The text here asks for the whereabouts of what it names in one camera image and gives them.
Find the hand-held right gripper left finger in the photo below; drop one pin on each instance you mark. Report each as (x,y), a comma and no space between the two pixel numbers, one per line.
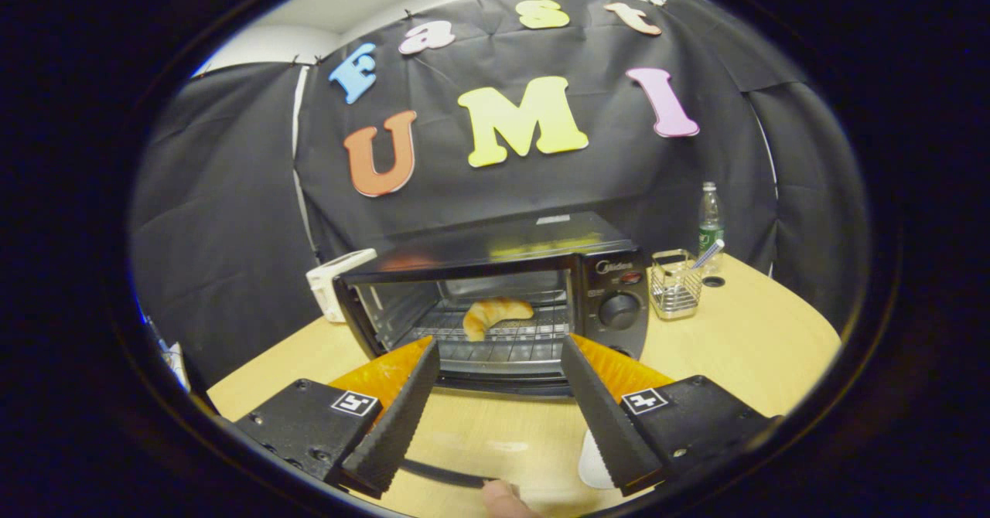
(398,433)

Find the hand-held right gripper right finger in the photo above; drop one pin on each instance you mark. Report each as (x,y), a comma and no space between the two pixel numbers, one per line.
(603,425)

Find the golden croissant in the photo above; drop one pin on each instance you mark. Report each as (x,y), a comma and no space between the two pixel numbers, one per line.
(495,313)

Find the black electric oven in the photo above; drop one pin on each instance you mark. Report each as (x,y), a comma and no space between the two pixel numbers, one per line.
(611,270)

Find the white square plate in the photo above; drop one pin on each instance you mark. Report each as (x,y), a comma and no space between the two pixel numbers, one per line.
(594,464)

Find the white toaster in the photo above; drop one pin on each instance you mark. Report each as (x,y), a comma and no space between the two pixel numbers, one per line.
(329,282)

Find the white utensil in basket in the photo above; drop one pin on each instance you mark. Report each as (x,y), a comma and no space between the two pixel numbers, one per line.
(708,253)

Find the clear plastic water bottle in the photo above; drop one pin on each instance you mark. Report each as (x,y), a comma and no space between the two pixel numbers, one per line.
(711,224)

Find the white printed sheet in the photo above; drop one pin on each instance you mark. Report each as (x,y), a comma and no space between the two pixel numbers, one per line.
(175,363)

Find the black backdrop cloth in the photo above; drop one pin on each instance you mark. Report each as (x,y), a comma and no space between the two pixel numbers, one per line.
(479,193)

